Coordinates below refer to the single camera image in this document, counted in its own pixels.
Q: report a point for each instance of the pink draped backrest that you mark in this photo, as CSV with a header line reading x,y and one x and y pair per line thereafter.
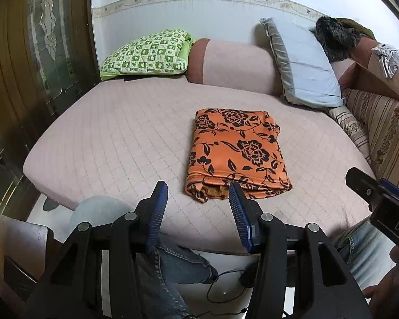
x,y
362,79

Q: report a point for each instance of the person's leg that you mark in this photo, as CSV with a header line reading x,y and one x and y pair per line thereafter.
x,y
166,272
362,256

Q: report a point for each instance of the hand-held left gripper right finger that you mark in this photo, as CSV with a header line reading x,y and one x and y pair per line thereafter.
x,y
239,216

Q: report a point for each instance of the olive jacket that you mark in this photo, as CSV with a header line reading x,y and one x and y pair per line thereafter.
x,y
355,25

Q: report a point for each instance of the person's right leg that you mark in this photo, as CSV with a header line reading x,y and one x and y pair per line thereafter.
x,y
362,256

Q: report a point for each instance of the pink bolster cushion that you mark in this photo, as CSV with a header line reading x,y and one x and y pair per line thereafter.
x,y
236,63

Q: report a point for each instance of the green patterned pillow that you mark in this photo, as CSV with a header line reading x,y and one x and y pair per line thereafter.
x,y
146,53

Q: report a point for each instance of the grey-blue pillow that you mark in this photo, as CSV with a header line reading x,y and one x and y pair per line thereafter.
x,y
302,66

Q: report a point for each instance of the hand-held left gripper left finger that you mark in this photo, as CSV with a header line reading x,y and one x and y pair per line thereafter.
x,y
158,212

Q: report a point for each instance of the person's left leg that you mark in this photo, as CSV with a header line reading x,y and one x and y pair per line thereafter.
x,y
166,272

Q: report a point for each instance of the orange floral garment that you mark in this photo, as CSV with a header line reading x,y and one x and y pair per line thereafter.
x,y
239,146

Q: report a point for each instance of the pink quilted bed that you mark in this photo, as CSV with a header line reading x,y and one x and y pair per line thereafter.
x,y
119,146

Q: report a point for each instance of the wooden door with glass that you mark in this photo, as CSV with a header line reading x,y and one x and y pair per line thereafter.
x,y
53,40

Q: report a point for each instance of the black power adapter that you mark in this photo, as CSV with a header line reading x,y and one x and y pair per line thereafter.
x,y
247,277

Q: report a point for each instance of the dark fur hood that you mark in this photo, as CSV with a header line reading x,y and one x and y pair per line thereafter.
x,y
335,38

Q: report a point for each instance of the crumpled silver cloth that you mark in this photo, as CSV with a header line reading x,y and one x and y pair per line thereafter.
x,y
389,59

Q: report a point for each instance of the brown wooden chair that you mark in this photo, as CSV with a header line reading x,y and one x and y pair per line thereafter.
x,y
16,249

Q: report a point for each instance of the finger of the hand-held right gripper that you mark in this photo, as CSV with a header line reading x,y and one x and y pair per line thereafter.
x,y
394,189
364,186

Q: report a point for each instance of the striped floral cushion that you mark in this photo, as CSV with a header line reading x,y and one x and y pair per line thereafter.
x,y
382,129

